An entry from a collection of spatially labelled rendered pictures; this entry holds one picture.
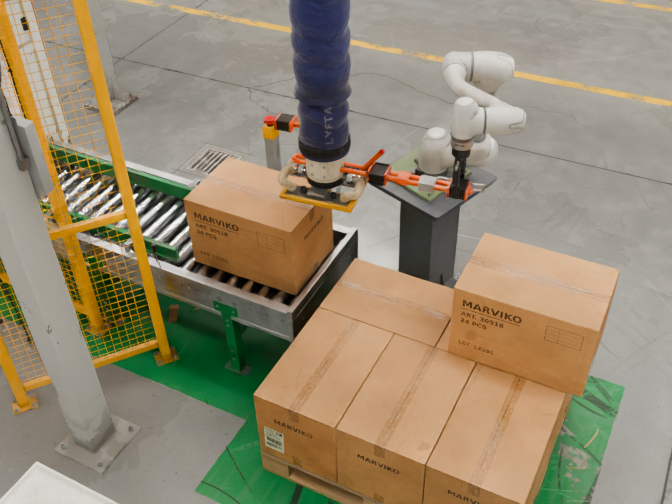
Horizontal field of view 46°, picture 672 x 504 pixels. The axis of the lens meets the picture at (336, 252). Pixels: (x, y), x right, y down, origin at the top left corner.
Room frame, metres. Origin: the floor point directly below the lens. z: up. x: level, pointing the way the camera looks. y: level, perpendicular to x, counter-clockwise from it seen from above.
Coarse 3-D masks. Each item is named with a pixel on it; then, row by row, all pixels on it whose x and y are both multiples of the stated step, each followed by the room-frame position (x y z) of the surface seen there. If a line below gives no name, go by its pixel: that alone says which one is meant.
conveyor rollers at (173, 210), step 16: (64, 176) 3.91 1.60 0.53; (80, 176) 3.90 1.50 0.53; (96, 176) 3.89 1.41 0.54; (64, 192) 3.78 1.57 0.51; (80, 192) 3.76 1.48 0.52; (144, 192) 3.72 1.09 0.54; (160, 192) 3.71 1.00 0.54; (112, 208) 3.60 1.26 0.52; (144, 208) 3.57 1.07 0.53; (160, 208) 3.56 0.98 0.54; (176, 208) 3.54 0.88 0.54; (144, 224) 3.42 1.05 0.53; (160, 224) 3.41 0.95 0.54; (176, 224) 3.40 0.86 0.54; (160, 240) 3.27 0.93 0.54; (176, 240) 3.25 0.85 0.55; (208, 272) 3.01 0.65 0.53; (224, 272) 2.99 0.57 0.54; (272, 288) 2.87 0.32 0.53
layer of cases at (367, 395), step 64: (320, 320) 2.63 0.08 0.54; (384, 320) 2.61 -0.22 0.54; (448, 320) 2.60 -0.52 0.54; (320, 384) 2.24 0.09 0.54; (384, 384) 2.23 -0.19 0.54; (448, 384) 2.21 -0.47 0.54; (512, 384) 2.20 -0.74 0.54; (320, 448) 2.04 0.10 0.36; (384, 448) 1.90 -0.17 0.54; (448, 448) 1.89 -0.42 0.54; (512, 448) 1.88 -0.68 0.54
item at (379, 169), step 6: (378, 162) 2.86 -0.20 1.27; (372, 168) 2.83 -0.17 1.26; (378, 168) 2.83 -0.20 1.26; (384, 168) 2.83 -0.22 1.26; (390, 168) 2.82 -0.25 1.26; (372, 174) 2.78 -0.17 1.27; (378, 174) 2.78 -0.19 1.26; (384, 174) 2.77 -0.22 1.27; (372, 180) 2.78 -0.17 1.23; (378, 180) 2.77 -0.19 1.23; (384, 180) 2.76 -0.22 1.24
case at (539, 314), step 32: (480, 256) 2.59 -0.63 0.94; (512, 256) 2.58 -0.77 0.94; (544, 256) 2.57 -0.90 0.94; (480, 288) 2.39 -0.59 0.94; (512, 288) 2.38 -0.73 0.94; (544, 288) 2.37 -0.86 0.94; (576, 288) 2.37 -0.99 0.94; (608, 288) 2.36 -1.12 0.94; (480, 320) 2.34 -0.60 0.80; (512, 320) 2.28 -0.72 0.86; (544, 320) 2.22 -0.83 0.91; (576, 320) 2.18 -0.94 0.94; (480, 352) 2.33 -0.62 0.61; (512, 352) 2.27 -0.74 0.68; (544, 352) 2.21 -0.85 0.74; (576, 352) 2.15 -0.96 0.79; (544, 384) 2.20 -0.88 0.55; (576, 384) 2.14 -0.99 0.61
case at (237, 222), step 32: (192, 192) 3.13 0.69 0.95; (224, 192) 3.12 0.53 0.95; (256, 192) 3.11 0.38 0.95; (192, 224) 3.06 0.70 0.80; (224, 224) 2.97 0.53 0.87; (256, 224) 2.88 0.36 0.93; (288, 224) 2.85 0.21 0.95; (320, 224) 3.03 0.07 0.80; (224, 256) 2.98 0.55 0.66; (256, 256) 2.89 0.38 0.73; (288, 256) 2.81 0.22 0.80; (320, 256) 3.02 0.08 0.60; (288, 288) 2.81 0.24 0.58
